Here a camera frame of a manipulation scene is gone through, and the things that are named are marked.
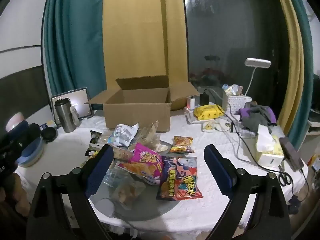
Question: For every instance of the white desk lamp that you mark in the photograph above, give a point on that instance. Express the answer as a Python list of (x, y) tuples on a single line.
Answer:
[(257, 63)]

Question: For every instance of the pink round lamp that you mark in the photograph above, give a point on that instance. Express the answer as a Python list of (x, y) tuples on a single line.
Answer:
[(14, 121)]

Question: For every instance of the clear tub white snack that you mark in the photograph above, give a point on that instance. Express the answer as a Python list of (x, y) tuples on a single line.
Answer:
[(163, 148)]

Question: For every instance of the narrow teal curtain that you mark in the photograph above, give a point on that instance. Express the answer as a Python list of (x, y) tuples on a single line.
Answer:
[(303, 75)]

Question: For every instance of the purple grey cloth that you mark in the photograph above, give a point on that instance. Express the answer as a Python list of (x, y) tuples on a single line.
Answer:
[(257, 116)]

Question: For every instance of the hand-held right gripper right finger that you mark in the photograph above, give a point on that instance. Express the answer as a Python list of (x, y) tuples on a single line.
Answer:
[(216, 170)]

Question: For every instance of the red purple snack packet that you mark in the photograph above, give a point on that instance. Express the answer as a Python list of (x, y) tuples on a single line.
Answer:
[(178, 180)]

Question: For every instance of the stainless steel tumbler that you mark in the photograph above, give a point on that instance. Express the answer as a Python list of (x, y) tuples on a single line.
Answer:
[(65, 117)]

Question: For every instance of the narrow yellow curtain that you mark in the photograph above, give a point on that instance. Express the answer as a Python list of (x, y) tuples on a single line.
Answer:
[(291, 67)]

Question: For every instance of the tablet in grey case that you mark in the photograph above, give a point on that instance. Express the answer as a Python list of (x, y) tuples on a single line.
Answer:
[(81, 100)]

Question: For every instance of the black round lid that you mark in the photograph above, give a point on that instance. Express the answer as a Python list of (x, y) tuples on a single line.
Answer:
[(48, 134)]

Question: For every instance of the white round coaster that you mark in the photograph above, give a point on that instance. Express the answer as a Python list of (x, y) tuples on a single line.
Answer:
[(105, 207)]

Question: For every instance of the black snack packet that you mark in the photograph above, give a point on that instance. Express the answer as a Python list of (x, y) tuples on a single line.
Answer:
[(95, 136)]

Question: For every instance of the person's left hand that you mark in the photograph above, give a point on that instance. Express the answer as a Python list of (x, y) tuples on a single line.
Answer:
[(15, 192)]

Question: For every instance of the black power bank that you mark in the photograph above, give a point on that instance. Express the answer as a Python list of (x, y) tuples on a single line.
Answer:
[(204, 100)]

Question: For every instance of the white perforated basket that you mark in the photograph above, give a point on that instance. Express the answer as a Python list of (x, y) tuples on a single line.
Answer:
[(235, 103)]

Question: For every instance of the clear biscuit packet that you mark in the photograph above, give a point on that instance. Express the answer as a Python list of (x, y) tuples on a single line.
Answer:
[(149, 135)]

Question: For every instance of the wide yellow curtain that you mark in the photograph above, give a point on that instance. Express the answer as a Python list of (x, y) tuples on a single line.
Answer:
[(145, 30)]

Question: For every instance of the clear snack bag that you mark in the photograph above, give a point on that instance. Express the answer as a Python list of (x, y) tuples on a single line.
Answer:
[(127, 191)]

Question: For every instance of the black scissors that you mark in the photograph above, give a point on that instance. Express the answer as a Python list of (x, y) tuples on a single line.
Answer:
[(285, 178)]

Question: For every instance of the yellow cloth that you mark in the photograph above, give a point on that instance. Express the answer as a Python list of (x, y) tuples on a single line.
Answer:
[(208, 112)]

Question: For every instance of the small yellow blue box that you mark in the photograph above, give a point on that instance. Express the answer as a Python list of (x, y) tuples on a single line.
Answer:
[(48, 123)]

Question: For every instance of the white blue snack packet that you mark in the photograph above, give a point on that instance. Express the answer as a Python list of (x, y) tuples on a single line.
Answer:
[(123, 134)]

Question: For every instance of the dark glass window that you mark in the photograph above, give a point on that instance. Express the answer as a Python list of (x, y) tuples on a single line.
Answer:
[(232, 30)]

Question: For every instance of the pink snack packet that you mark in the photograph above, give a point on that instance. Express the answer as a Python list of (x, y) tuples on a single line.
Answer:
[(147, 161)]

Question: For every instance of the white tissue box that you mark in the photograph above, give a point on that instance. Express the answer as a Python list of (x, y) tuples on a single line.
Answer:
[(271, 156)]

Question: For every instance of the wide teal curtain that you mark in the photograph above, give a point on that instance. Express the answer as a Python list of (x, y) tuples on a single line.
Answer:
[(75, 42)]

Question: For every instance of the clear packet blue bottom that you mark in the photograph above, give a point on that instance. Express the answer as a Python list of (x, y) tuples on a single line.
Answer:
[(111, 177)]

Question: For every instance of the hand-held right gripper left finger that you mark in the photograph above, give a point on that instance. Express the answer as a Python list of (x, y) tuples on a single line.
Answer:
[(100, 170)]

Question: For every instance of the white charger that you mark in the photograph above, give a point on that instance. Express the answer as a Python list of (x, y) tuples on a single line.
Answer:
[(191, 103)]

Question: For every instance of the dark phone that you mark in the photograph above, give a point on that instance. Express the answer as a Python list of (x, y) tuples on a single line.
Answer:
[(291, 153)]

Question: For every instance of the stack of blue bowls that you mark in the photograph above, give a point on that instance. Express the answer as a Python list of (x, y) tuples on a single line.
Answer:
[(32, 153)]

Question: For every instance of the cardboard box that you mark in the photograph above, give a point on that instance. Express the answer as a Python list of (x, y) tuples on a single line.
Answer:
[(136, 116)]

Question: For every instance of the white tablecloth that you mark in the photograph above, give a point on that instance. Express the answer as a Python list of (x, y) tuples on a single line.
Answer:
[(217, 140)]

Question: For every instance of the small orange snack packet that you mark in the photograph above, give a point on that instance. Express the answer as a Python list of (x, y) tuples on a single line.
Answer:
[(182, 144)]

